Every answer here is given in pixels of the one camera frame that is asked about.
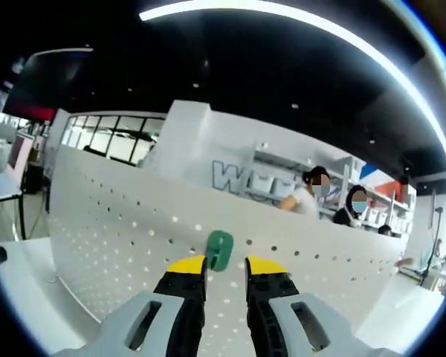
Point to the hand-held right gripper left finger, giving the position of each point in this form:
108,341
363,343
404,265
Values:
182,297

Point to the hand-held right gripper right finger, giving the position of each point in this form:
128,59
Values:
267,297

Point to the green hook assembly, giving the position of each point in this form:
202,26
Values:
221,247

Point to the white perforated mounting plate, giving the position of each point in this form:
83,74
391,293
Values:
134,208

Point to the black office chair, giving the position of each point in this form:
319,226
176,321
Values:
33,180

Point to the pink framed monitor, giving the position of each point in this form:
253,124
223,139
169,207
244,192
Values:
16,152

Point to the large dark hanging screen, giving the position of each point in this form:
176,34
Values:
33,89

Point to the white shelf rack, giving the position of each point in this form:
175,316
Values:
262,154

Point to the black tripod stand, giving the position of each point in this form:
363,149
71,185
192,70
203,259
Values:
436,223

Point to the long ceiling light strip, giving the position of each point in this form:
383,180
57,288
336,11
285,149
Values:
163,12

